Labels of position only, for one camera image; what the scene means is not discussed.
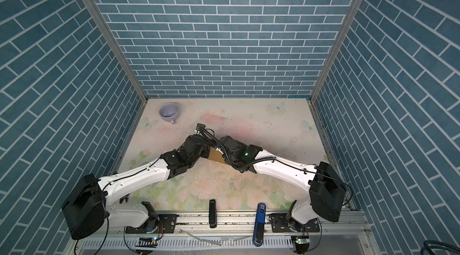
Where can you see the right controller board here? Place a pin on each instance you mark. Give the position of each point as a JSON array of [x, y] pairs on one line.
[[300, 243]]

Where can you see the controller board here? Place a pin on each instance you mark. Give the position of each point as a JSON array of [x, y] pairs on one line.
[[146, 242], [300, 243]]

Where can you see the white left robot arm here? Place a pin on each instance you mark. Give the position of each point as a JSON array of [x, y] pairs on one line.
[[87, 207]]

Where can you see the aluminium corner post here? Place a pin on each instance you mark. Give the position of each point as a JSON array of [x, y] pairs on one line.
[[103, 27], [338, 42]]

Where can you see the brown cardboard box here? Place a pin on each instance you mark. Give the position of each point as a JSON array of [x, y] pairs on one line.
[[216, 156]]

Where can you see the lavender ceramic cup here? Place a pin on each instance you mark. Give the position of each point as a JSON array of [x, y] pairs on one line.
[[169, 112]]

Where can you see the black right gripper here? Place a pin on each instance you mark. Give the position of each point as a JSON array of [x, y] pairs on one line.
[[229, 161]]

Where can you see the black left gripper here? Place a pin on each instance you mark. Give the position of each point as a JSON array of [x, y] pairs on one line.
[[206, 147]]

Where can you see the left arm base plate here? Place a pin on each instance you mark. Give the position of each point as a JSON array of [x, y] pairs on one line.
[[163, 223]]

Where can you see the green handled pliers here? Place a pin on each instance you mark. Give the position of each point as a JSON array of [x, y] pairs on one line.
[[124, 199]]

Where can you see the aluminium front rail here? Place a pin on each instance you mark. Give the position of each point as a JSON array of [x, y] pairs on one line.
[[233, 236]]

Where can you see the aluminium right corner post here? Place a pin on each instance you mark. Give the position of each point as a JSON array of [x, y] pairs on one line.
[[338, 42]]

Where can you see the aluminium left corner post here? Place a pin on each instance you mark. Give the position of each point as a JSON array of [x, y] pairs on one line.
[[103, 27]]

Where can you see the left controller board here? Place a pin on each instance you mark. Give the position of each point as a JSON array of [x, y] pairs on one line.
[[146, 242]]

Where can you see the black marker pen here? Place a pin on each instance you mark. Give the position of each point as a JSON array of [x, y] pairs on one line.
[[212, 214]]

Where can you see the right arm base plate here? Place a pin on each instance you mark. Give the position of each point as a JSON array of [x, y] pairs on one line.
[[283, 223]]

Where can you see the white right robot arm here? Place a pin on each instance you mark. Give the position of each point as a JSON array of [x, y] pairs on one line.
[[325, 189]]

